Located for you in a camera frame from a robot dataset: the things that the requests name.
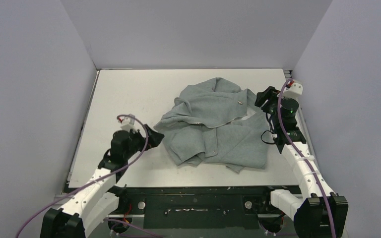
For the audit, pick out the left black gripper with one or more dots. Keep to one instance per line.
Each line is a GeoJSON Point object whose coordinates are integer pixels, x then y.
{"type": "Point", "coordinates": [154, 138]}

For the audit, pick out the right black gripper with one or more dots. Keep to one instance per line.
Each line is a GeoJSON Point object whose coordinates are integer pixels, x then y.
{"type": "Point", "coordinates": [268, 99]}

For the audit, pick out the grey zip-up jacket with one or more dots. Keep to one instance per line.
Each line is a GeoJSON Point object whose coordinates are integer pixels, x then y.
{"type": "Point", "coordinates": [215, 122]}

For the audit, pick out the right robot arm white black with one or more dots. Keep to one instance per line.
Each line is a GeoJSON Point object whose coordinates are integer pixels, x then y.
{"type": "Point", "coordinates": [320, 212]}

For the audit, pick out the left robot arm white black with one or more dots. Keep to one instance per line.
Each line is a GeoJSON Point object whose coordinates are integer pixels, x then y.
{"type": "Point", "coordinates": [89, 206]}

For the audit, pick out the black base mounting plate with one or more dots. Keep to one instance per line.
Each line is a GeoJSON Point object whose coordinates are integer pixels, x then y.
{"type": "Point", "coordinates": [199, 207]}

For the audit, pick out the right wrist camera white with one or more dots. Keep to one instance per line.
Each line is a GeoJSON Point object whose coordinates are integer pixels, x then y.
{"type": "Point", "coordinates": [293, 89]}

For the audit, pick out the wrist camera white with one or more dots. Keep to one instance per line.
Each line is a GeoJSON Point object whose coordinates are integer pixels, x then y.
{"type": "Point", "coordinates": [293, 89]}
{"type": "Point", "coordinates": [127, 123]}

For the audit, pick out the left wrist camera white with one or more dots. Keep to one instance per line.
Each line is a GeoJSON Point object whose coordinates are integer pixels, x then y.
{"type": "Point", "coordinates": [127, 123]}

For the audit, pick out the aluminium rail frame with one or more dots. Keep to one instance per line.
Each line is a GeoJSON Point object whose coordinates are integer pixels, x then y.
{"type": "Point", "coordinates": [301, 119]}

